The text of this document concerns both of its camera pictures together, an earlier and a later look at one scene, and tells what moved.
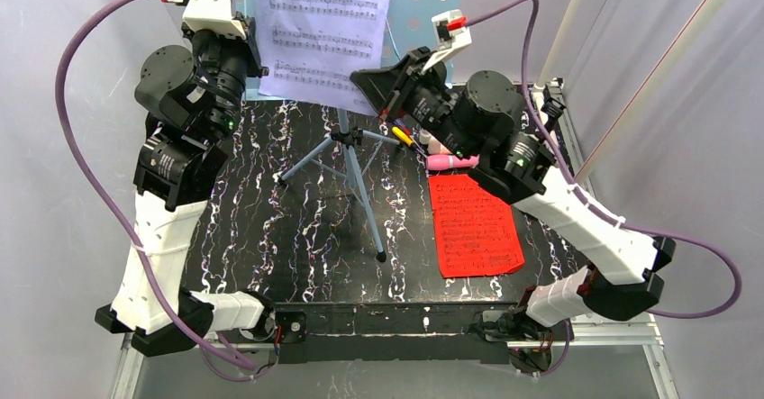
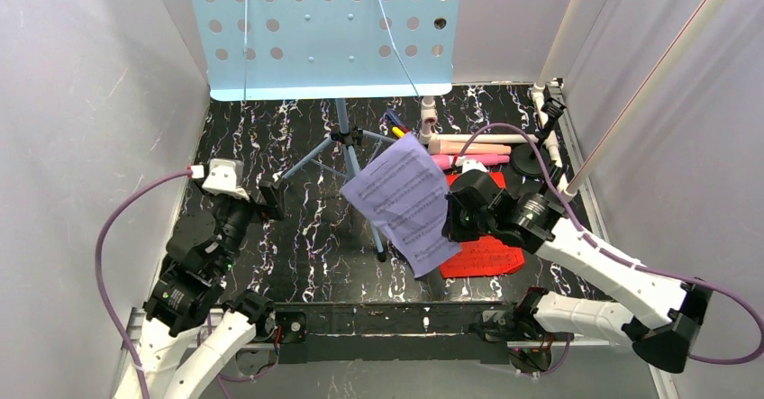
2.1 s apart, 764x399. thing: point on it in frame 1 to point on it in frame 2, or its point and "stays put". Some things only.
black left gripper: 251,47 to 268,199
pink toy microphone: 441,161 stays put
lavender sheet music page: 317,25 to 404,192
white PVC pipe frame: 545,86 stays put
